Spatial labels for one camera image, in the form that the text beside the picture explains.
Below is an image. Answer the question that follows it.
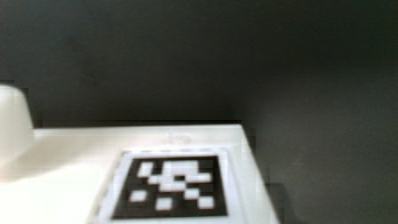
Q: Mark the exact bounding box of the white drawer tray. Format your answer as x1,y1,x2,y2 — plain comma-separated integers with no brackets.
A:
0,125,279,224

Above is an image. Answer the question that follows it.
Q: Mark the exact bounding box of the white U-shaped table fence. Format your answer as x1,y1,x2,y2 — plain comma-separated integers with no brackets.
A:
0,85,34,183

